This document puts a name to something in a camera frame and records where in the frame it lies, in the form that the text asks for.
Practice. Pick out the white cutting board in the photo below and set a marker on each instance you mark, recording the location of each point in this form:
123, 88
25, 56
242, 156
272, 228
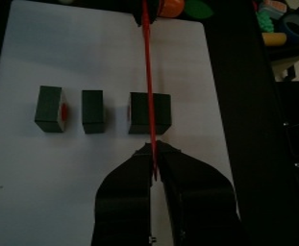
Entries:
69, 176

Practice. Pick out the yellow cylinder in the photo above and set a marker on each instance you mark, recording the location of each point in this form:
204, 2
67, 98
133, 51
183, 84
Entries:
274, 39

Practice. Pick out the blue tape roll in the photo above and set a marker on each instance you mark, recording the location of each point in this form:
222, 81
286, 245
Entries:
286, 29

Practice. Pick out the green bumpy toy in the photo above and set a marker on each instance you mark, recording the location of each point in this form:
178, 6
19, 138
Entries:
264, 22

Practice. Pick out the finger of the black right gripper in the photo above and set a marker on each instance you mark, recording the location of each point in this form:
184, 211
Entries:
137, 11
153, 8

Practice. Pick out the green round toy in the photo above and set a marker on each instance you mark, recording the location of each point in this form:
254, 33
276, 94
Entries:
198, 9

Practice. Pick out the orange round toy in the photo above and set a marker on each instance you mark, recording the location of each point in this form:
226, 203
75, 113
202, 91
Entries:
171, 7

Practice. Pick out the red plastic toy knife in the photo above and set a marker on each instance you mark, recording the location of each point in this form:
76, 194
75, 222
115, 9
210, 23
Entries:
147, 64

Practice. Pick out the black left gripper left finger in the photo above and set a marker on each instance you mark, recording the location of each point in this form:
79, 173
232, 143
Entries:
123, 198

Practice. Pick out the thick toy sushi roll piece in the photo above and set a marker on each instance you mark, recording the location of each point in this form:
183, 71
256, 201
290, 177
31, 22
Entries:
162, 112

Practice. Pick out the teal box with orange top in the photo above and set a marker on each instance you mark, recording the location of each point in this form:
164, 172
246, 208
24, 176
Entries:
272, 8

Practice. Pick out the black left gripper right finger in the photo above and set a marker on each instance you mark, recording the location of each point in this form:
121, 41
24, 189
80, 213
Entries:
198, 205

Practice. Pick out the toy sushi slice dark wrap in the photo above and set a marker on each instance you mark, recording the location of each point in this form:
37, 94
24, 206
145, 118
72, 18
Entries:
92, 112
48, 109

